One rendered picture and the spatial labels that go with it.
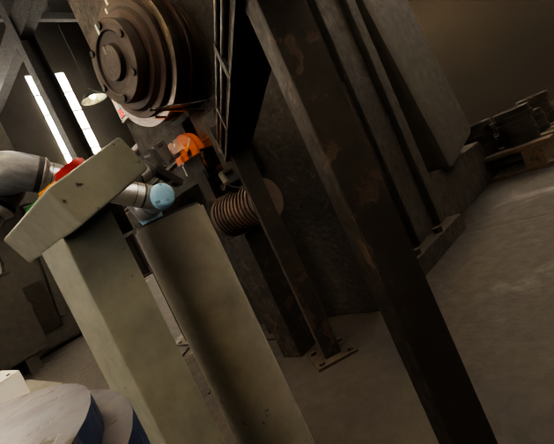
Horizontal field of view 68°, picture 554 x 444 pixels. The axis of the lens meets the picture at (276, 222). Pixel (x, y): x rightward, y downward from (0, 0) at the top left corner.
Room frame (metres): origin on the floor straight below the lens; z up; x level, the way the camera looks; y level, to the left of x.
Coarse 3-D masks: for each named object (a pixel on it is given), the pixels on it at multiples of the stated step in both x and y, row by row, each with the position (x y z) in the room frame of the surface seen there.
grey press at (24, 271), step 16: (0, 128) 3.65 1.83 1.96; (0, 144) 3.60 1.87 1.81; (32, 192) 3.65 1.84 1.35; (16, 224) 3.71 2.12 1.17; (0, 240) 3.57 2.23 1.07; (0, 256) 3.54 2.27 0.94; (16, 256) 3.62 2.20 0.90; (0, 272) 3.53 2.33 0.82; (16, 272) 3.57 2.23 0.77; (32, 272) 3.66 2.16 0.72; (48, 272) 3.73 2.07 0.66; (32, 288) 3.60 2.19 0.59; (48, 288) 3.71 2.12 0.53; (32, 304) 3.56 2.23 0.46; (48, 304) 3.65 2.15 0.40; (64, 304) 3.76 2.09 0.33; (48, 320) 3.60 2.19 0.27; (64, 320) 3.71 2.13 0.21; (48, 336) 3.57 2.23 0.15; (64, 336) 3.66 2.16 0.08
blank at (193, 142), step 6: (180, 138) 1.54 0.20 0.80; (186, 138) 1.52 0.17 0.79; (192, 138) 1.50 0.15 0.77; (198, 138) 1.51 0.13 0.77; (186, 144) 1.52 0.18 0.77; (192, 144) 1.50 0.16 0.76; (198, 144) 1.49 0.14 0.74; (192, 150) 1.51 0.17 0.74; (198, 150) 1.49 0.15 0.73; (186, 156) 1.58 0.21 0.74; (180, 162) 1.58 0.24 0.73; (204, 162) 1.52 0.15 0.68
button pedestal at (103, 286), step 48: (48, 192) 0.42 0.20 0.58; (96, 192) 0.45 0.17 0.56; (48, 240) 0.51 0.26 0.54; (96, 240) 0.51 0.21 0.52; (96, 288) 0.49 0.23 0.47; (144, 288) 0.53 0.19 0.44; (96, 336) 0.52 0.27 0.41; (144, 336) 0.51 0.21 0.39; (144, 384) 0.49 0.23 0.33; (192, 384) 0.53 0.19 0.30; (192, 432) 0.51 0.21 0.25
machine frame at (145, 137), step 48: (96, 0) 1.82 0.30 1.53; (192, 0) 1.46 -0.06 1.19; (336, 0) 1.63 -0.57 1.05; (336, 48) 1.47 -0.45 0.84; (384, 96) 1.63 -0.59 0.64; (144, 144) 1.92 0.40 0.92; (288, 144) 1.30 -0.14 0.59; (384, 144) 1.53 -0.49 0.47; (192, 192) 1.70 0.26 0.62; (288, 192) 1.36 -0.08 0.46; (432, 192) 1.65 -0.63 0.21; (336, 240) 1.28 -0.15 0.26; (432, 240) 1.48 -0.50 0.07; (336, 288) 1.34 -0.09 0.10
